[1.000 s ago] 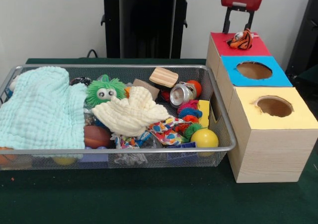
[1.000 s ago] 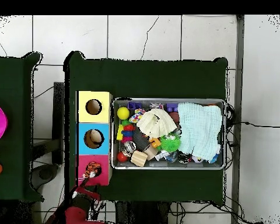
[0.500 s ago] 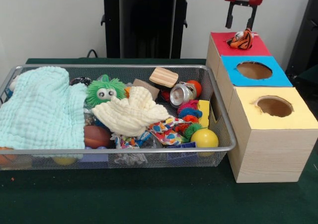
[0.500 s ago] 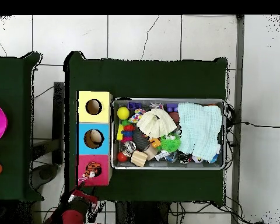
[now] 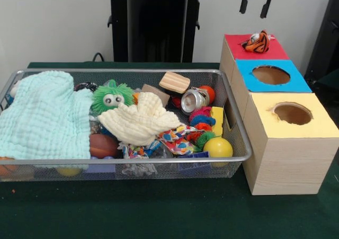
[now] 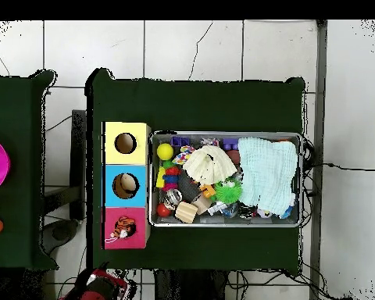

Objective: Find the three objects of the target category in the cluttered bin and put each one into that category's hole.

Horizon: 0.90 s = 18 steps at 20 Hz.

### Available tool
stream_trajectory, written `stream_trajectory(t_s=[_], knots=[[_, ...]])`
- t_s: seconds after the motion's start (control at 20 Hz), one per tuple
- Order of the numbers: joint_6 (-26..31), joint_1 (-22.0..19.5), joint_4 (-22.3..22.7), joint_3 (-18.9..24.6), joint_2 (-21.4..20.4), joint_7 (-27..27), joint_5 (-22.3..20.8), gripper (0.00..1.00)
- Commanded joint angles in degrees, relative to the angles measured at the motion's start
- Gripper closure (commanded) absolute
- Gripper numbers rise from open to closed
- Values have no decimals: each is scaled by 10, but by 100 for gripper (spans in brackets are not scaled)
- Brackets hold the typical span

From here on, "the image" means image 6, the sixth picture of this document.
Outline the orange striped tiger plush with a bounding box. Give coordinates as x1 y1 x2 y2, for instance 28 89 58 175
104 215 138 245

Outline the green spiky puffer toy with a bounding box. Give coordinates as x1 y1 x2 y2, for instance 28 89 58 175
212 177 243 205

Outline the cream cloth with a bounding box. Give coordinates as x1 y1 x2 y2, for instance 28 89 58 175
182 145 238 186

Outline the mint green cloth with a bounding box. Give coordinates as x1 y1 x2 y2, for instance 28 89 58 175
237 136 298 219

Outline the wooden box with three holes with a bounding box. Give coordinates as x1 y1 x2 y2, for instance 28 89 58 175
101 121 152 250

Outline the clear mesh bin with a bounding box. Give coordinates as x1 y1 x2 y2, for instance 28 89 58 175
148 130 304 228

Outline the red ball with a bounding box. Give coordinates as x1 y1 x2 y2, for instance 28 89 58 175
156 202 172 218

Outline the striped wooden block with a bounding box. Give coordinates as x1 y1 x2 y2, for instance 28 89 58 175
174 201 198 224

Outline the silver metal cup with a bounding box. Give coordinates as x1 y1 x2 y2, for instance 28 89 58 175
162 187 183 211

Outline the yellow foam block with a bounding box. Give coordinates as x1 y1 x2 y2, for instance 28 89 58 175
155 166 166 189

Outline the brown cardboard piece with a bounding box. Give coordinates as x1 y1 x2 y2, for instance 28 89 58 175
191 193 213 216

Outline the rainbow spiky caterpillar toy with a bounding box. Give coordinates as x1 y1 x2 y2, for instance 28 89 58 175
161 160 181 192

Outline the grey plastic toy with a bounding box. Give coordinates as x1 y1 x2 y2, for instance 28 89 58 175
207 201 228 217

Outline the yellow ball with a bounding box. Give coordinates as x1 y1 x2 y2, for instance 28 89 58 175
156 142 175 161

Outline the polka dot cloth toy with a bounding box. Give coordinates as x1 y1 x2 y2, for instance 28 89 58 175
171 145 196 166

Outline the blue building block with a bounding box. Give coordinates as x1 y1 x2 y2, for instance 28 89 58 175
170 136 191 147

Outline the brown toy football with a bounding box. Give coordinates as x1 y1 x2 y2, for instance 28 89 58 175
226 150 241 166

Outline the purple building block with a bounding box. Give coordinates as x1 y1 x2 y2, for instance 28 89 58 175
222 137 239 152

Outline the dark green table cloth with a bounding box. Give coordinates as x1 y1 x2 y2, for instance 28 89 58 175
85 68 307 276
0 70 59 271

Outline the black power cable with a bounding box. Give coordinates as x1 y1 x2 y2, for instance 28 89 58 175
302 162 375 172

